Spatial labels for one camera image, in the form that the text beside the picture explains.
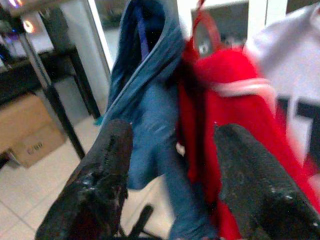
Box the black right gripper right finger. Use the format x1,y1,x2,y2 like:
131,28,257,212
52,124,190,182
214,123,320,240

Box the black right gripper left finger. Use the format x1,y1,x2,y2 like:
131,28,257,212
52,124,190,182
34,118,134,240

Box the purple plastic hanger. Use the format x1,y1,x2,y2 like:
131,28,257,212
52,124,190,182
136,4,151,61

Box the red plastic hanger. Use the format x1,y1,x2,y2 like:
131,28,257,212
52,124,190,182
189,0,222,55

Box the red t-shirt white trim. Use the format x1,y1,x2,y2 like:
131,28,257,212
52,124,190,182
176,44,320,240

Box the brown cardboard box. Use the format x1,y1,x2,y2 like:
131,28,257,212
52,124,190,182
0,93,67,168

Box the blue denim jeans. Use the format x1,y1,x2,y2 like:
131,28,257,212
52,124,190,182
99,0,218,240

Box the metal clothes rack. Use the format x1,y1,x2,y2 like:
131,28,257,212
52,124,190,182
18,32,87,160

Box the white t-shirt black print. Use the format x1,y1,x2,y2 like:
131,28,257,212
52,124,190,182
243,2,320,173

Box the black desk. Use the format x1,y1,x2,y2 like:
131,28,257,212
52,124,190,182
0,46,101,120

